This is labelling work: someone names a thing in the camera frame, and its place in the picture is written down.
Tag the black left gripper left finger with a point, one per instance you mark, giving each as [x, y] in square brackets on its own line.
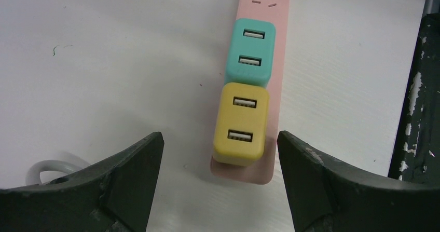
[114, 194]

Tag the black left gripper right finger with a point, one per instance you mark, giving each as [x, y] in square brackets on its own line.
[327, 194]

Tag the teal cube plug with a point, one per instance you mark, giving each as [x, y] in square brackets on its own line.
[250, 55]

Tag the pink power strip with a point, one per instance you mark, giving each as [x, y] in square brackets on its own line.
[261, 172]

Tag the yellow cube plug on pink strip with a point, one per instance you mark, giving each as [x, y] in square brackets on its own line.
[240, 131]

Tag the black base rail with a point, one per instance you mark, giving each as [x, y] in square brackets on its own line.
[416, 149]

